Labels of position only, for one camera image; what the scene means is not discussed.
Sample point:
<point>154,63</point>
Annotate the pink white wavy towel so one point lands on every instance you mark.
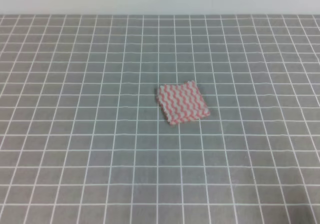
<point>182,103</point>

